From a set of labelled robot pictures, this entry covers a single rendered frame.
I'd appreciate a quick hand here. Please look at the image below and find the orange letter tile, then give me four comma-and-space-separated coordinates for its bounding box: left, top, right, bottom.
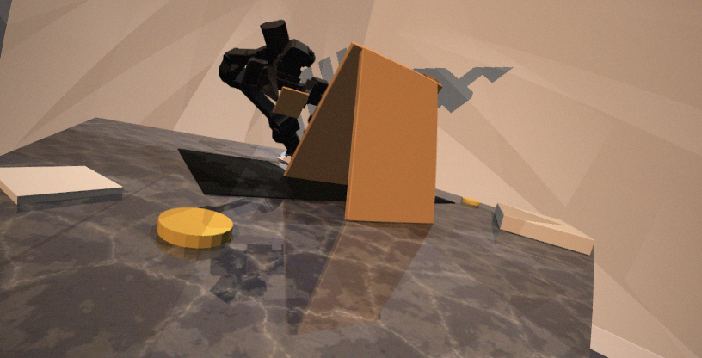
273, 87, 309, 119

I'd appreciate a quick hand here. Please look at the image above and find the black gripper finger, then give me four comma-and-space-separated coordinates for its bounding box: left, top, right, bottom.
256, 66, 279, 102
301, 79, 318, 109

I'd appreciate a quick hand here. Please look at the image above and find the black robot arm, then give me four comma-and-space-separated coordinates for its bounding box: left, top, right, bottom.
219, 19, 316, 157

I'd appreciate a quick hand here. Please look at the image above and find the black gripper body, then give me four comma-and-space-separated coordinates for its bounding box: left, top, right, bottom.
243, 57, 329, 106

